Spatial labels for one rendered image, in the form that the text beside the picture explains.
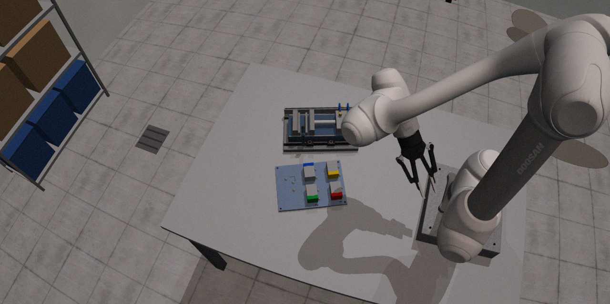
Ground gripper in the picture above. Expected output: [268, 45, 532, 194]
[396, 130, 437, 199]

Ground grey metal blank with green end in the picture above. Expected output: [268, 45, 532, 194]
[306, 184, 318, 203]

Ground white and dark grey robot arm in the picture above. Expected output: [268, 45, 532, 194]
[341, 13, 610, 263]

